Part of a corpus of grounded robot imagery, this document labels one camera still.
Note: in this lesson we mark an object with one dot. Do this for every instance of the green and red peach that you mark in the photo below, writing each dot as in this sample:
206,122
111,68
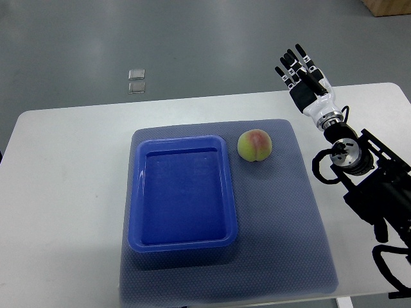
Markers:
254,145

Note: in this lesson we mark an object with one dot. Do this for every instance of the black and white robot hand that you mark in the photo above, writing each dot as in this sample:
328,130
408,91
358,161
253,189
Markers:
309,89

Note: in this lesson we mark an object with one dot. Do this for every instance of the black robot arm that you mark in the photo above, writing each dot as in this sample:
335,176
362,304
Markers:
378,188

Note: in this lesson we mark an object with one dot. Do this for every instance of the upper metal floor plate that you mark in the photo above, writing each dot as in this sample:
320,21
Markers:
136,74

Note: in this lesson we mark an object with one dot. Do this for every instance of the blue plastic tray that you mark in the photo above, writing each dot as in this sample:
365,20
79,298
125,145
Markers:
182,196

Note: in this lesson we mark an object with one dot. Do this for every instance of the blue-grey textured mat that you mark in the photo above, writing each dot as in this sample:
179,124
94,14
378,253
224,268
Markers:
281,248

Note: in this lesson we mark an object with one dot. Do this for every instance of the brown cardboard box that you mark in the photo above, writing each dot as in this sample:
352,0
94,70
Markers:
385,8

